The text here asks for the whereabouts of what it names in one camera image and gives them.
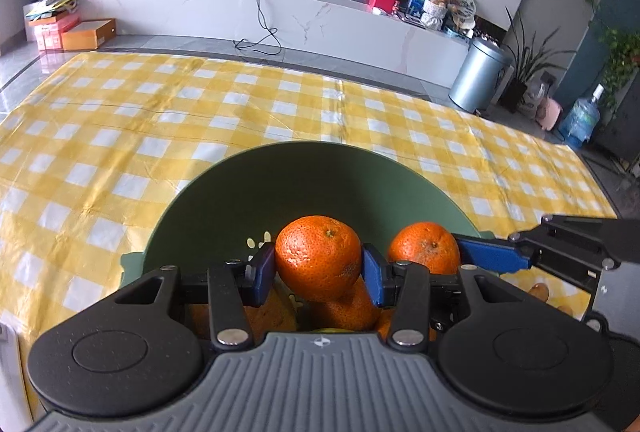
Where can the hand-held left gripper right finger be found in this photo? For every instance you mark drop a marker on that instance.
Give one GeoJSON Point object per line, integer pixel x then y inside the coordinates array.
{"type": "Point", "coordinates": [375, 277]}

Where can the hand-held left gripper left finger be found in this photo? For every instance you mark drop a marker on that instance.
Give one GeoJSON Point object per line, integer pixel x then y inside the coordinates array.
{"type": "Point", "coordinates": [262, 277]}

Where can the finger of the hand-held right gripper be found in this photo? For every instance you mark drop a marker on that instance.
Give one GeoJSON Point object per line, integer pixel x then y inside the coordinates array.
{"type": "Point", "coordinates": [444, 319]}
{"type": "Point", "coordinates": [490, 254]}

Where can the orange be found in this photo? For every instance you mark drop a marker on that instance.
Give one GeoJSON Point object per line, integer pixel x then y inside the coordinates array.
{"type": "Point", "coordinates": [345, 309]}
{"type": "Point", "coordinates": [425, 247]}
{"type": "Point", "coordinates": [272, 319]}
{"type": "Point", "coordinates": [317, 257]}

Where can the small brown round fruit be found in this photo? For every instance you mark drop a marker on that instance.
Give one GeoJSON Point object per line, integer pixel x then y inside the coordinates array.
{"type": "Point", "coordinates": [537, 292]}

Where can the green colander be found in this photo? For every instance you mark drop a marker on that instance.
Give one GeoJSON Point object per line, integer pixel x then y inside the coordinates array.
{"type": "Point", "coordinates": [300, 182]}

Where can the pink small heater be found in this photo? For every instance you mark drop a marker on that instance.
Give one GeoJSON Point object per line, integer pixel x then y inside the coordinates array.
{"type": "Point", "coordinates": [548, 113]}

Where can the blue water jug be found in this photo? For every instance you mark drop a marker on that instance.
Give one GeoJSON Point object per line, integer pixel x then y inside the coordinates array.
{"type": "Point", "coordinates": [580, 122]}

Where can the white plastic bag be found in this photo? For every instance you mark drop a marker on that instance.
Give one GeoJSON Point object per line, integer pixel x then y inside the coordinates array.
{"type": "Point", "coordinates": [531, 99]}

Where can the grey cabinet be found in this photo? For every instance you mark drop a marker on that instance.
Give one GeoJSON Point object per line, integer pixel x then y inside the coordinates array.
{"type": "Point", "coordinates": [622, 137]}

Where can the silver trash can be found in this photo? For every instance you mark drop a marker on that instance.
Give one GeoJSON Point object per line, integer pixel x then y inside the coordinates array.
{"type": "Point", "coordinates": [477, 74]}

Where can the tall floor potted plant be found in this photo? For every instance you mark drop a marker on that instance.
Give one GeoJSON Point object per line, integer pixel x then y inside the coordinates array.
{"type": "Point", "coordinates": [525, 62]}

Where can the yellow checkered tablecloth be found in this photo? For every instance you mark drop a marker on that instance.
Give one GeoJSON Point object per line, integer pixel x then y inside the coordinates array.
{"type": "Point", "coordinates": [150, 112]}

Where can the green pothos plant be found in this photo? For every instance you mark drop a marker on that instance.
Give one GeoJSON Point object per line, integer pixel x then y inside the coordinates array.
{"type": "Point", "coordinates": [622, 62]}

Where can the round printed fan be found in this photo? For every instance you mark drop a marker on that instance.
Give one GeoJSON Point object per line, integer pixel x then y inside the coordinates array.
{"type": "Point", "coordinates": [462, 9]}

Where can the white marble television console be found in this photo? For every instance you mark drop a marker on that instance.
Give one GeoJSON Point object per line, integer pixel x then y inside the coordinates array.
{"type": "Point", "coordinates": [325, 17]}

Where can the orange cardboard box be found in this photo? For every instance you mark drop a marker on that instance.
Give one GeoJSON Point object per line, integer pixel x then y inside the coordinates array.
{"type": "Point", "coordinates": [87, 36]}

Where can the stack of red boxes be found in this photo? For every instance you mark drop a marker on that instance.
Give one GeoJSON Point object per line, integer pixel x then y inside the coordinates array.
{"type": "Point", "coordinates": [50, 32]}

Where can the yellow green paper bag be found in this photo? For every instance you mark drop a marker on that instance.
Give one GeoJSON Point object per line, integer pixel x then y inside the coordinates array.
{"type": "Point", "coordinates": [50, 6]}

